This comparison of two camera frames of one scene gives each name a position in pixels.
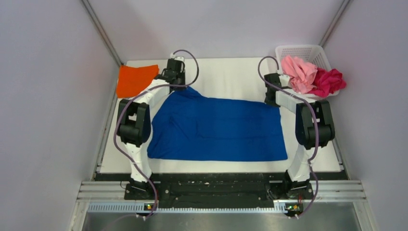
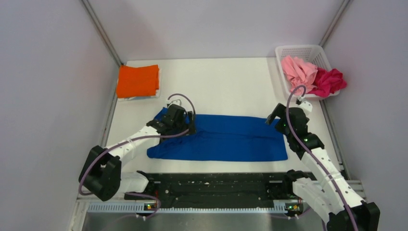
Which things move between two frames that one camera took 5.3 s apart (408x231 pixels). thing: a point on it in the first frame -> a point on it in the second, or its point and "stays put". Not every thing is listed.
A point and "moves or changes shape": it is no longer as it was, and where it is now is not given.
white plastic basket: (313, 54) stays put
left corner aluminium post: (101, 31) stays put
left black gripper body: (181, 77) -> (181, 127)
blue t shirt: (185, 125) moves or changes shape
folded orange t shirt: (132, 81) stays put
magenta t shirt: (327, 82) stays put
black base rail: (218, 187) stays put
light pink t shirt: (300, 72) stays put
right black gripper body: (270, 102) -> (281, 126)
